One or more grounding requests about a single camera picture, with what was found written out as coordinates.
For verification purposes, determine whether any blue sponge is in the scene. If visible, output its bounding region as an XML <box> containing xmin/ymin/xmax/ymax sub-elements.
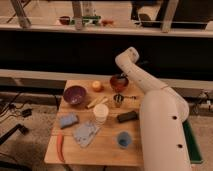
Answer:
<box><xmin>59</xmin><ymin>114</ymin><xmax>79</xmax><ymax>129</ymax></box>

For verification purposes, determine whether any light blue cloth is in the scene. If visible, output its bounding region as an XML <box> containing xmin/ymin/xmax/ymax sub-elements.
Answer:
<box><xmin>73</xmin><ymin>121</ymin><xmax>100</xmax><ymax>148</ymax></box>

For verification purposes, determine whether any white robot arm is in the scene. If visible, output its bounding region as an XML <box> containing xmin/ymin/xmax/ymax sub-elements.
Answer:
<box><xmin>115</xmin><ymin>47</ymin><xmax>192</xmax><ymax>171</ymax></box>

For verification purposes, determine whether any wooden stick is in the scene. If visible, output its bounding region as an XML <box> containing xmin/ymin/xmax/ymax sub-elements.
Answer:
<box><xmin>86</xmin><ymin>97</ymin><xmax>108</xmax><ymax>109</ymax></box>

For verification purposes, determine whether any purple bowl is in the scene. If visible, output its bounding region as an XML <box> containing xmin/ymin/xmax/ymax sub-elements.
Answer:
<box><xmin>63</xmin><ymin>85</ymin><xmax>87</xmax><ymax>105</ymax></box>

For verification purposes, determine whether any green background object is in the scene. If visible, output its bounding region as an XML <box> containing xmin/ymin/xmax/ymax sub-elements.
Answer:
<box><xmin>83</xmin><ymin>16</ymin><xmax>101</xmax><ymax>25</ymax></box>

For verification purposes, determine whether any green plastic tray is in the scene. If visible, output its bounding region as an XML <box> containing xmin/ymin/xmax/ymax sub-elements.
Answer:
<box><xmin>183</xmin><ymin>120</ymin><xmax>203</xmax><ymax>164</ymax></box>

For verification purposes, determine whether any blue plastic cup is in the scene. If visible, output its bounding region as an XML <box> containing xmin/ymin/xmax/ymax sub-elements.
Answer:
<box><xmin>116</xmin><ymin>131</ymin><xmax>132</xmax><ymax>149</ymax></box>

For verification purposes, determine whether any dark red background bowl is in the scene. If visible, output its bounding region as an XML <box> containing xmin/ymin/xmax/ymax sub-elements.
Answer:
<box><xmin>59</xmin><ymin>16</ymin><xmax>70</xmax><ymax>25</ymax></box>

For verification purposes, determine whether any black floor stand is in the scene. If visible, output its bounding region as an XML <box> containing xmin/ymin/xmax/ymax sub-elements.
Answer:
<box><xmin>0</xmin><ymin>124</ymin><xmax>29</xmax><ymax>145</ymax></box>

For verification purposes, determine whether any orange round fruit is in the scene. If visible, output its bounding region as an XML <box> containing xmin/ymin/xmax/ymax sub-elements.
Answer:
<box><xmin>92</xmin><ymin>81</ymin><xmax>103</xmax><ymax>92</ymax></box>

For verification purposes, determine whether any orange background object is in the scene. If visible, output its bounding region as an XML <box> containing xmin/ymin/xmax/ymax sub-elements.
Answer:
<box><xmin>101</xmin><ymin>20</ymin><xmax>114</xmax><ymax>27</ymax></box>

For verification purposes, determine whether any white paper cup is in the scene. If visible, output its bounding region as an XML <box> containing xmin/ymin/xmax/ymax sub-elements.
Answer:
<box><xmin>93</xmin><ymin>104</ymin><xmax>109</xmax><ymax>123</ymax></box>

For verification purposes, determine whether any metal measuring cup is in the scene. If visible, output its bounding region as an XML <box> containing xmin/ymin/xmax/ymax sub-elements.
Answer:
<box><xmin>113</xmin><ymin>94</ymin><xmax>137</xmax><ymax>107</ymax></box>

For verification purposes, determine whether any black rectangular block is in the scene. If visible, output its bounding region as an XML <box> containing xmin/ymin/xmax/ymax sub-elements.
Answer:
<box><xmin>117</xmin><ymin>111</ymin><xmax>138</xmax><ymax>123</ymax></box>

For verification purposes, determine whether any black cable on floor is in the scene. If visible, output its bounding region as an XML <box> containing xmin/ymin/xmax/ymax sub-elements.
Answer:
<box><xmin>0</xmin><ymin>92</ymin><xmax>33</xmax><ymax>118</ymax></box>

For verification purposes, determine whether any orange carrot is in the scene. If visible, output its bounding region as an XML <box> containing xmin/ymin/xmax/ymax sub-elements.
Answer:
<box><xmin>56</xmin><ymin>134</ymin><xmax>65</xmax><ymax>163</ymax></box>

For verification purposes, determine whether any wooden table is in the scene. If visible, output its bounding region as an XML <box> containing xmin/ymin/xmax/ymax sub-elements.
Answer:
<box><xmin>44</xmin><ymin>80</ymin><xmax>143</xmax><ymax>166</ymax></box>

